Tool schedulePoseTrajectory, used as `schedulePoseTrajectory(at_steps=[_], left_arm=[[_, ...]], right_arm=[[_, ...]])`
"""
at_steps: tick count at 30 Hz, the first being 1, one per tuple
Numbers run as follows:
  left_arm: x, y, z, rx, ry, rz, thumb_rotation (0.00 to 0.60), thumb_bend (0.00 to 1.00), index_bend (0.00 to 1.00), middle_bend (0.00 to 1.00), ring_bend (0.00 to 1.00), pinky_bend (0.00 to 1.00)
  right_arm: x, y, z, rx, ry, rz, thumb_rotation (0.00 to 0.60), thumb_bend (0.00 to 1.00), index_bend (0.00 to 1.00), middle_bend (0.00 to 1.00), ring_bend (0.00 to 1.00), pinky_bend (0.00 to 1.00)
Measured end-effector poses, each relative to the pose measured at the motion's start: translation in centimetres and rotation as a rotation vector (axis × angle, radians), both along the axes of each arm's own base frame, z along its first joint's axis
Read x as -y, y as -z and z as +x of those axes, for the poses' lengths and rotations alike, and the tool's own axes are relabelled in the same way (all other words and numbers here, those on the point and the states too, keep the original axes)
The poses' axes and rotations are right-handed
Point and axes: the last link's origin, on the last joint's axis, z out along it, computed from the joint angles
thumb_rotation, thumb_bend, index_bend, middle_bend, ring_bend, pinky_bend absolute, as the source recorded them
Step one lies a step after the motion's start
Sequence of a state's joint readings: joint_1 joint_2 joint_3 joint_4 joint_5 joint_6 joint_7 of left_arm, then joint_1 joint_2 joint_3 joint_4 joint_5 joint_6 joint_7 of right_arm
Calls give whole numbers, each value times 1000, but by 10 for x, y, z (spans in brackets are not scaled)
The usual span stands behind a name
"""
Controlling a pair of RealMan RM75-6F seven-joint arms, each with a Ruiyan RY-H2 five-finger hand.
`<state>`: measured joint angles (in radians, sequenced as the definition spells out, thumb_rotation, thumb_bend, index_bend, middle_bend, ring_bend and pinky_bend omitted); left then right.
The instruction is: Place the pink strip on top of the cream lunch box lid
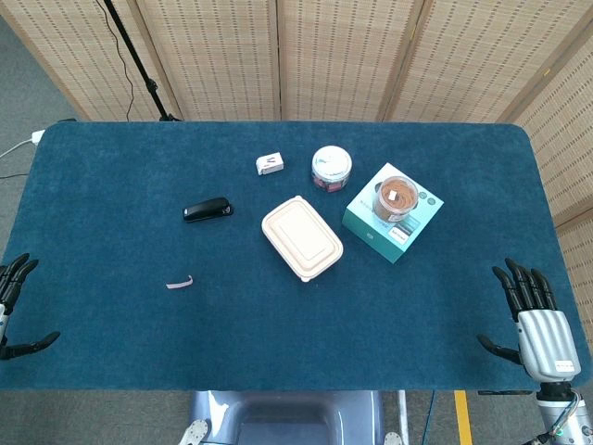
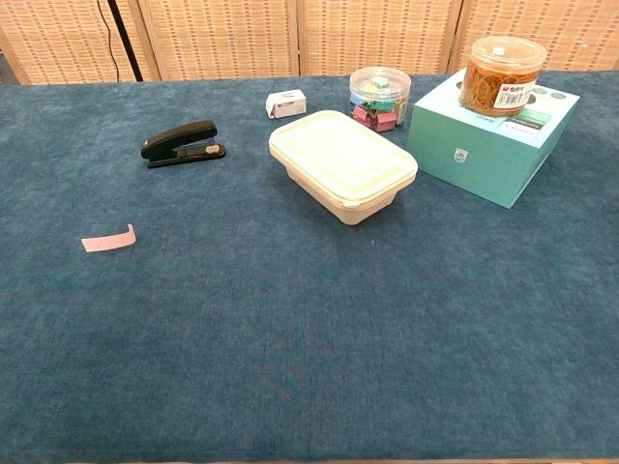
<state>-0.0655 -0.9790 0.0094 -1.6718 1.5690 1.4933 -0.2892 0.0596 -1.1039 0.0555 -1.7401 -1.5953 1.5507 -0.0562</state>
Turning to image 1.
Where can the blue table cloth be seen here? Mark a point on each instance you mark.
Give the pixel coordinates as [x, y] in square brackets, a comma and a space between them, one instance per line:
[139, 334]

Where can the black stapler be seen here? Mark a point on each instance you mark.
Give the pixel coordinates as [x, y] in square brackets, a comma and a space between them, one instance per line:
[206, 208]

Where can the clear jar with brown contents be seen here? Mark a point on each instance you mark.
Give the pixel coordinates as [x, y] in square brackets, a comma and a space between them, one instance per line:
[396, 197]

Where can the black tripod stand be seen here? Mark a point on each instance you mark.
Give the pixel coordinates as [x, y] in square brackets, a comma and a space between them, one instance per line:
[139, 65]

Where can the white table leg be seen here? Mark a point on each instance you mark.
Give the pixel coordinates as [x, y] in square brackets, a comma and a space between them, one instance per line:
[403, 408]

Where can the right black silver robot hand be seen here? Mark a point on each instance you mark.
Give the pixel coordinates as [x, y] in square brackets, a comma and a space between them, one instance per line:
[546, 336]

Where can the beige lidded food container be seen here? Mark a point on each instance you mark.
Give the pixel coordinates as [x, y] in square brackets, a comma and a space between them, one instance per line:
[301, 238]

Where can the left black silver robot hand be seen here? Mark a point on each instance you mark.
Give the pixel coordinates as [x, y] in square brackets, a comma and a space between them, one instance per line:
[11, 280]

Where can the small white staples box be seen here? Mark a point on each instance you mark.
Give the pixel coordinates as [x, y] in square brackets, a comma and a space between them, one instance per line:
[269, 163]

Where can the yellow floor tape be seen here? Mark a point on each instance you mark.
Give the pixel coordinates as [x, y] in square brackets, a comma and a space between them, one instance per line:
[463, 417]

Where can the small pink strip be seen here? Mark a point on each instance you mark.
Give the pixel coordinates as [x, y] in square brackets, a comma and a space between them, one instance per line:
[178, 285]

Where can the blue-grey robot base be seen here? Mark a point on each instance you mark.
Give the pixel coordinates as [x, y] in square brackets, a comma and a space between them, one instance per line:
[287, 417]

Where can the teal cardboard box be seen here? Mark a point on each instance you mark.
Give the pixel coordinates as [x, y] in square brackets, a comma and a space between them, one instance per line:
[370, 227]

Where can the clear jar with white lid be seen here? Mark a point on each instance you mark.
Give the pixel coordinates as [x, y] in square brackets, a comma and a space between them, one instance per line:
[331, 162]

